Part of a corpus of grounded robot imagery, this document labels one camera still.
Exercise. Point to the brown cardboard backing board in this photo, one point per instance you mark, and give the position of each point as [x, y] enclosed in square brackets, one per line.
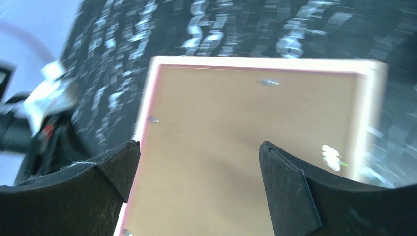
[228, 130]

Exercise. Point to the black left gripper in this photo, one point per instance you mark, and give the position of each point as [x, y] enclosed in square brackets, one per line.
[52, 149]

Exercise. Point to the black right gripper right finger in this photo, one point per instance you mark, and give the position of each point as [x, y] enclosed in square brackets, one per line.
[305, 200]

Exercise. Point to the pink wooden picture frame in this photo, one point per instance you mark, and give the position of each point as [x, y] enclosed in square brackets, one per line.
[368, 114]

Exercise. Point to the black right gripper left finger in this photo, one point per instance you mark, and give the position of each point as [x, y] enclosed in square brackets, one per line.
[83, 199]

